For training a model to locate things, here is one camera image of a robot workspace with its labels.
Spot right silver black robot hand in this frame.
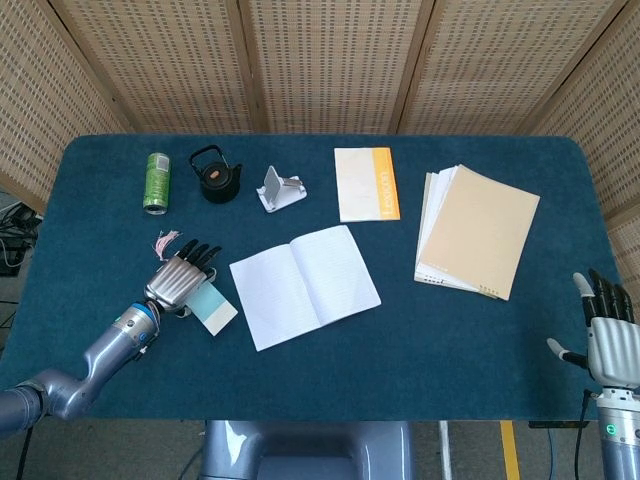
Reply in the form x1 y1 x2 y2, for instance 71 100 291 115
546 269 640 389

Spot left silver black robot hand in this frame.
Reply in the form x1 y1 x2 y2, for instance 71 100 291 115
143 239 223 317

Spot blue white bookmark pink tassel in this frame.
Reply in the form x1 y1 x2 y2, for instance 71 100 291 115
151 228 239 337

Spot green drink can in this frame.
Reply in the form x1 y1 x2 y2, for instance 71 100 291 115
143 152 172 217

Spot black cast iron teapot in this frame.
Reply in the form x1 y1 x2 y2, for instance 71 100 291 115
188 144 244 205

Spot open lined notebook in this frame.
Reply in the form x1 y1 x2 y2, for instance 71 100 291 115
228 224 383 353

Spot white folding phone stand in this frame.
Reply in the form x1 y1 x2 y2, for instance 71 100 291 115
256 165 308 215

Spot yellow floor tape strip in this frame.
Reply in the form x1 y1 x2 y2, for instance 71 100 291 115
499 420 522 480

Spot grey-blue robot torso base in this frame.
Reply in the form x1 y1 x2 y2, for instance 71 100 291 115
199 420 415 480

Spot dark blue tablecloth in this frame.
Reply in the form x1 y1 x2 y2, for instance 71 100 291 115
0 133 614 422

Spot tan kraft cover notebook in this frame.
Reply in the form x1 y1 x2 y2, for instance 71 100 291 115
417 164 542 302

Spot white floor tape strip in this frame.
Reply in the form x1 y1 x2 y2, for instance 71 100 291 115
438 420 454 480

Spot cream orange Lexicon notebook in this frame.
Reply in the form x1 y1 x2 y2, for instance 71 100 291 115
333 146 402 223

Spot loose white paper sheets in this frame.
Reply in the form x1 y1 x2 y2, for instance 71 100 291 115
415 166 460 286

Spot beige notebook under papers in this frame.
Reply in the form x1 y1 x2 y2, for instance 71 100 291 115
413 172 506 301

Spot woven wooden folding screen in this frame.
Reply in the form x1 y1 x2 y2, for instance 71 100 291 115
0 0 640 286

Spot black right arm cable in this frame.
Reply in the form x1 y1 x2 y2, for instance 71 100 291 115
574 389 594 480

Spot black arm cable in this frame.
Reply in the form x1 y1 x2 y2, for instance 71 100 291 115
574 389 594 480
14 424 39 480

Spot black floor cable bundle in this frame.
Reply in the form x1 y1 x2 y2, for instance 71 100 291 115
0 202 44 276

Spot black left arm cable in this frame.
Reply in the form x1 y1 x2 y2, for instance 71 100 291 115
14 424 39 480

